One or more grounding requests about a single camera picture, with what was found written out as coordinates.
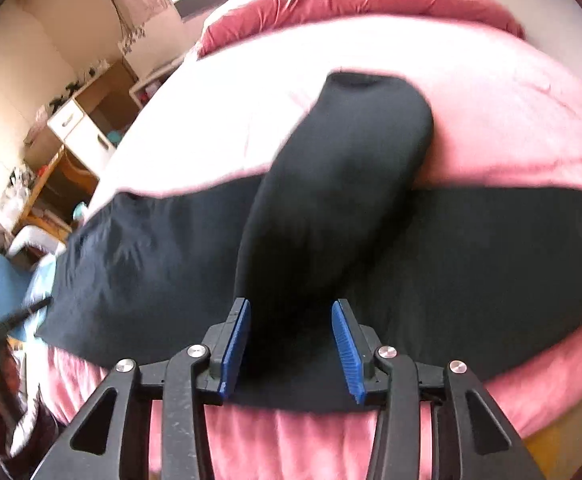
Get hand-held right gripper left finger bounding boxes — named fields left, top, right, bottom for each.
left=31, top=298, right=251, bottom=480

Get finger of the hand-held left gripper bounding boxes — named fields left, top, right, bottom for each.
left=0, top=296, right=54, bottom=335

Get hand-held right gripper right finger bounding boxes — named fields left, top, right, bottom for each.
left=331, top=298, right=546, bottom=480

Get black pants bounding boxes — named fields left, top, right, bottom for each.
left=36, top=71, right=582, bottom=413

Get light blue cloth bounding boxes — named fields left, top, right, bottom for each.
left=0, top=254, right=57, bottom=343

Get white chair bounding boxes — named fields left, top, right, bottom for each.
left=8, top=224, right=68, bottom=261

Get clear plastic bag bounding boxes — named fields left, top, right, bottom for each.
left=0, top=167, right=39, bottom=223

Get white drawer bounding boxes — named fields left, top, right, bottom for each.
left=46, top=99, right=86, bottom=142

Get wooden desk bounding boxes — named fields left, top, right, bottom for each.
left=21, top=60, right=142, bottom=226

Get white shelf unit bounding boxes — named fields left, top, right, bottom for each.
left=130, top=52, right=188, bottom=108

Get pink fleece blanket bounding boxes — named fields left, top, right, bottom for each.
left=46, top=15, right=582, bottom=480

